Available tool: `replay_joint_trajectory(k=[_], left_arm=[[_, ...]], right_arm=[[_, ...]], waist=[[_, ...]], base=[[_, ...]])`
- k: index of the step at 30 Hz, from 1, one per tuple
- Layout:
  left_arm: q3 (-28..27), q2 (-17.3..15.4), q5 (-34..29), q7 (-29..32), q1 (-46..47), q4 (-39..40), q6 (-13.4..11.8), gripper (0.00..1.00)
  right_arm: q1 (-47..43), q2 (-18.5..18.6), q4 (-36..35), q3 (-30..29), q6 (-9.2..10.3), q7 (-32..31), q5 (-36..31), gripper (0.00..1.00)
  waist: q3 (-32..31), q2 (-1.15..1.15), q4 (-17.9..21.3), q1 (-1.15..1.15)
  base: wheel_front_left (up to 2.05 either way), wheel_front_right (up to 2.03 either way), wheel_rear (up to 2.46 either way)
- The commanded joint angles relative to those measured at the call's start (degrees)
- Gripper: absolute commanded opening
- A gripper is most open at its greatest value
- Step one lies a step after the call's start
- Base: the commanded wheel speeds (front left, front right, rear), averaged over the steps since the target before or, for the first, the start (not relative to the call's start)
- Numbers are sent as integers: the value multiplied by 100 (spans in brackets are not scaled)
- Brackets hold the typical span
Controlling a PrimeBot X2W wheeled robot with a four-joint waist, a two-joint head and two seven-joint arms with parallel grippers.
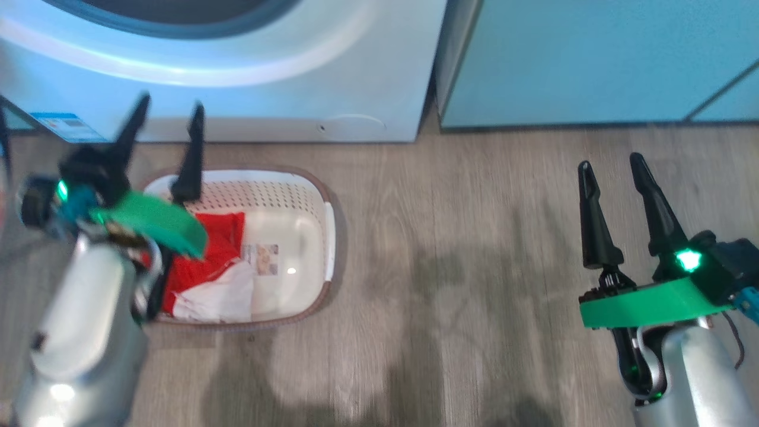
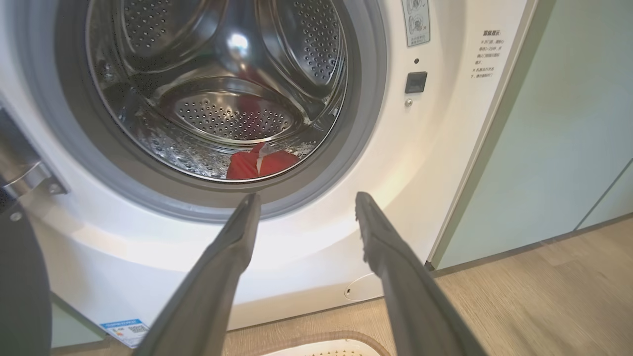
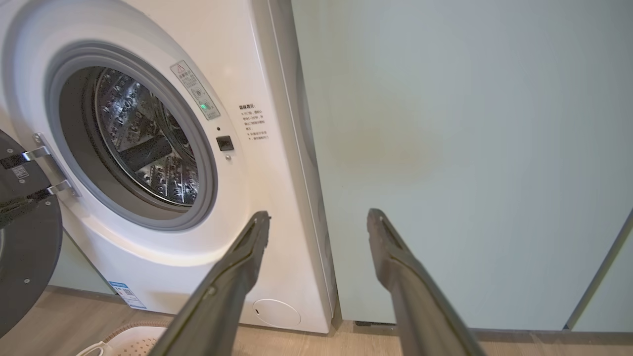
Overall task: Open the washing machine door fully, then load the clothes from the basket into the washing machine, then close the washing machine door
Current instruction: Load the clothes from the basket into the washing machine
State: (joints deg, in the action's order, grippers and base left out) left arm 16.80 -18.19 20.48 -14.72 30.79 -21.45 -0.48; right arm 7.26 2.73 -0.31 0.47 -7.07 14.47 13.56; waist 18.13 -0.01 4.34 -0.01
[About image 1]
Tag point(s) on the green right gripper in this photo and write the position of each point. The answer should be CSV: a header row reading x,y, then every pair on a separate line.
x,y
652,305

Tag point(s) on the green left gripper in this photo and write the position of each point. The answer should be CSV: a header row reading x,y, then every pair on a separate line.
x,y
154,219

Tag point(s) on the red and white garment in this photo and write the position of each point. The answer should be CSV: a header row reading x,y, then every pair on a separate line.
x,y
213,261

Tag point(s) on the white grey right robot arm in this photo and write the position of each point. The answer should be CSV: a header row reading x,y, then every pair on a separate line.
x,y
699,373

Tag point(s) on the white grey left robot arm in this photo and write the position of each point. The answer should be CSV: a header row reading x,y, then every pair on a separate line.
x,y
83,320

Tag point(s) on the white front-load washing machine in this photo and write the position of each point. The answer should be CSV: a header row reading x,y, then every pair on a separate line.
x,y
267,101

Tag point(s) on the white perforated laundry basket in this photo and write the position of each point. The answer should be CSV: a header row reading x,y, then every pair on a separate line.
x,y
296,237

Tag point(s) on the blue energy label sticker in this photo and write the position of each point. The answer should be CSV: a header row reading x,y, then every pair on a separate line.
x,y
65,126

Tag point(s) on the paper product label sticker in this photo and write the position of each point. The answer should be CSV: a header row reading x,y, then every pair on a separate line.
x,y
264,259

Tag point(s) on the pale blue-green cabinet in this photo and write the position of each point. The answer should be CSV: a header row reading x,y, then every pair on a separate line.
x,y
593,59

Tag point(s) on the oval washer filter cover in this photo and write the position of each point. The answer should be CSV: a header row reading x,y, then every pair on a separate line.
x,y
353,126

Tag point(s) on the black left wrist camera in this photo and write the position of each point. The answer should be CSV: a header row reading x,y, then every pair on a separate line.
x,y
89,169

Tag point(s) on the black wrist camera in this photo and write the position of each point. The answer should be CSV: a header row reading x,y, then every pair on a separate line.
x,y
89,169
726,267

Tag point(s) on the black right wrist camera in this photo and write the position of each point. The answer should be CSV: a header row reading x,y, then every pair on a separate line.
x,y
726,267

